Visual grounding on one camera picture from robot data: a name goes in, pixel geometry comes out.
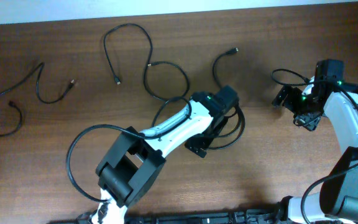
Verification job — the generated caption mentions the black usb cable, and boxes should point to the black usb cable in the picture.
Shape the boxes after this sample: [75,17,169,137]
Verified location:
[197,47,246,151]
[0,62,75,137]
[103,23,190,102]

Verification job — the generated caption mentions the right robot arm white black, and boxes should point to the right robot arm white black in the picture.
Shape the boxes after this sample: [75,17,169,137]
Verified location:
[272,59,358,223]

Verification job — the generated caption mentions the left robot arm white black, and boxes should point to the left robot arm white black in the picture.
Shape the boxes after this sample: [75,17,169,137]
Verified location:
[89,86,239,223]

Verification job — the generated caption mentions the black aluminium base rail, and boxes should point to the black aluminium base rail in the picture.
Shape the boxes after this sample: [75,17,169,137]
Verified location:
[48,207,287,224]

